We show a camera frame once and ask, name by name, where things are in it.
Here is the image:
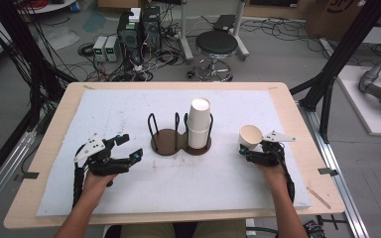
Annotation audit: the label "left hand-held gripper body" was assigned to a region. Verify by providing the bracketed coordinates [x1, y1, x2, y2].
[72, 133, 132, 178]

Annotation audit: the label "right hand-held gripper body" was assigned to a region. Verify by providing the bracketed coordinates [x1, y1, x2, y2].
[246, 130, 297, 168]

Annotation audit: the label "white paper cup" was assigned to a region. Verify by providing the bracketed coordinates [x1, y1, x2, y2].
[188, 127, 211, 150]
[237, 124, 264, 151]
[187, 97, 212, 131]

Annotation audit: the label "dark wooden wire cup holder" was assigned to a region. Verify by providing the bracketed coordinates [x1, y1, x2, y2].
[147, 112, 214, 157]

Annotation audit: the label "person's right hand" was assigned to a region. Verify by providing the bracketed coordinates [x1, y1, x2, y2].
[259, 165, 291, 191]

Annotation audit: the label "person's left hand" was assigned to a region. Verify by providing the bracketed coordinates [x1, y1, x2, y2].
[82, 173, 115, 199]

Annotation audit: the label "white foam mat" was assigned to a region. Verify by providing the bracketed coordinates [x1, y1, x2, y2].
[36, 88, 313, 217]

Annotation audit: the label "grey tape piece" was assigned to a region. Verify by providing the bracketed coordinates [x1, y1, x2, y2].
[317, 167, 339, 178]
[14, 171, 41, 182]

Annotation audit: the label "long brown tape strip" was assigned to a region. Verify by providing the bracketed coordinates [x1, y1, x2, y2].
[307, 185, 332, 210]

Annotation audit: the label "person's khaki trousers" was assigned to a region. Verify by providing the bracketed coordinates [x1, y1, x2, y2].
[120, 219, 248, 238]

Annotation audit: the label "small circuit board device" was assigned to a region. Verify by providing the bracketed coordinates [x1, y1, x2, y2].
[302, 219, 327, 238]

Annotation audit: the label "grey power supply unit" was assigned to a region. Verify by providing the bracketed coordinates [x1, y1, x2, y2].
[104, 35, 121, 63]
[91, 35, 109, 62]

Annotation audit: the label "black computer tower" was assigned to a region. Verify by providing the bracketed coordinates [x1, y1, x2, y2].
[116, 9, 144, 64]
[141, 5, 163, 52]

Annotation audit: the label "white platform board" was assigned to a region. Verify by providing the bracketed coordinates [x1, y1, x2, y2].
[336, 64, 381, 138]

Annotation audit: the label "black round stool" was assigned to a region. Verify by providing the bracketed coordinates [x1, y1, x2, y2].
[192, 30, 240, 83]

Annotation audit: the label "white stand leg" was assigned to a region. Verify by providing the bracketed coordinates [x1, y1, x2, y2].
[178, 0, 195, 64]
[230, 0, 250, 61]

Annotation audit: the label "teal floor sheet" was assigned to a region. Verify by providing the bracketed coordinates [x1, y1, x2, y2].
[81, 10, 109, 34]

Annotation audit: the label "white box on computer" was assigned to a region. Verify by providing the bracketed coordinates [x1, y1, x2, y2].
[128, 7, 143, 25]

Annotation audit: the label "black flat device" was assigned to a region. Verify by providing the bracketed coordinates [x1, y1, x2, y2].
[212, 14, 236, 32]

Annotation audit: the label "cardboard box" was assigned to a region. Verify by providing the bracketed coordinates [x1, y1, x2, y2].
[305, 0, 376, 42]

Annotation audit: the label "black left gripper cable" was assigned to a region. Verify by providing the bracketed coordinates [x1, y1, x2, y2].
[71, 150, 86, 210]

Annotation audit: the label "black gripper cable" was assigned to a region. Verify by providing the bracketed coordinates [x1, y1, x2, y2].
[71, 150, 86, 210]
[276, 142, 296, 203]

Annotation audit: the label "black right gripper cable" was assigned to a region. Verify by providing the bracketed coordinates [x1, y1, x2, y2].
[276, 142, 296, 203]

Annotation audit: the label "aluminium rail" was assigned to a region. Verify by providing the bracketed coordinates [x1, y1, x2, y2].
[297, 101, 371, 238]
[0, 129, 38, 222]

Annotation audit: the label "tangle of floor cables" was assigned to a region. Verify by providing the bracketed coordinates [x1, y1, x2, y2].
[76, 19, 188, 83]

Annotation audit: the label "loose black floor cables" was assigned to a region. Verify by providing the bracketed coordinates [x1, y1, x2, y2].
[239, 17, 316, 52]

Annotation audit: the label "black metal frame with cables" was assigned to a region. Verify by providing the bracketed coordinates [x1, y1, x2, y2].
[0, 0, 78, 196]

